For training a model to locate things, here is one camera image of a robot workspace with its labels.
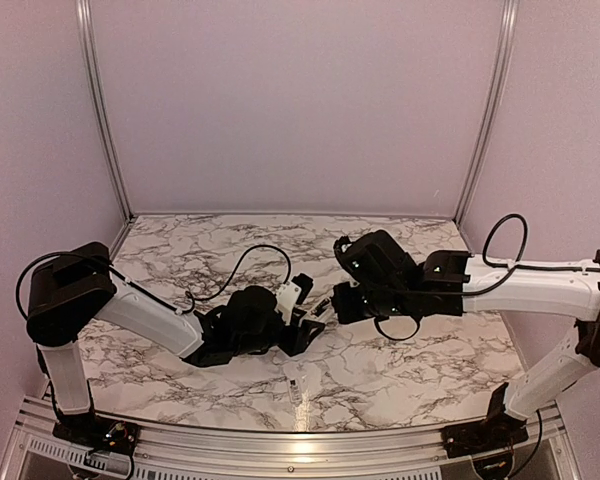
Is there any right aluminium frame post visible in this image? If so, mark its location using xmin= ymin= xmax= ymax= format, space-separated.
xmin=453 ymin=0 xmax=520 ymax=229

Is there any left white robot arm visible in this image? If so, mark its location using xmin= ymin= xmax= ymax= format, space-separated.
xmin=15 ymin=242 xmax=325 ymax=445

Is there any white remote control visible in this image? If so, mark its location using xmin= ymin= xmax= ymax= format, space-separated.
xmin=307 ymin=296 xmax=332 ymax=321

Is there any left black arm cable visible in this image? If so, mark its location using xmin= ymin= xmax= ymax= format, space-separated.
xmin=15 ymin=244 xmax=294 ymax=321

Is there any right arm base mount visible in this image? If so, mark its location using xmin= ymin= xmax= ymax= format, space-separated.
xmin=441 ymin=382 xmax=529 ymax=458

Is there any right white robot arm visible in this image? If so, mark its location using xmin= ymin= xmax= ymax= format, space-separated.
xmin=332 ymin=230 xmax=600 ymax=448

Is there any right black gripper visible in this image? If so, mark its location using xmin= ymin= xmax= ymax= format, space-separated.
xmin=332 ymin=280 xmax=413 ymax=324

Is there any white battery cover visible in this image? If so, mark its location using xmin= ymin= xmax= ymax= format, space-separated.
xmin=288 ymin=379 xmax=302 ymax=405

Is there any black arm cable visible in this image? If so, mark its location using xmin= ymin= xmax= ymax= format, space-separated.
xmin=15 ymin=244 xmax=294 ymax=321
xmin=372 ymin=213 xmax=600 ymax=342

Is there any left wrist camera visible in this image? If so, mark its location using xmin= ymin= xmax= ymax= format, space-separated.
xmin=276 ymin=273 xmax=314 ymax=325

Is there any front aluminium rail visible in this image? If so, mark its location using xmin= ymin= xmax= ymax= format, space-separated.
xmin=9 ymin=407 xmax=581 ymax=480

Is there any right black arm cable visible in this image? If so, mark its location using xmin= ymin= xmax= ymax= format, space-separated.
xmin=372 ymin=213 xmax=600 ymax=342

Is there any left aluminium frame post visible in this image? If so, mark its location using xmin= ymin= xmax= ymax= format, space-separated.
xmin=76 ymin=0 xmax=134 ymax=223

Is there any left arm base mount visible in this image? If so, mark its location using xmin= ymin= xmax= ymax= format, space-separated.
xmin=52 ymin=401 xmax=139 ymax=456

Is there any aluminium frame post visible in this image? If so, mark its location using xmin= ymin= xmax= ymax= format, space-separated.
xmin=453 ymin=0 xmax=520 ymax=229
xmin=76 ymin=0 xmax=134 ymax=223

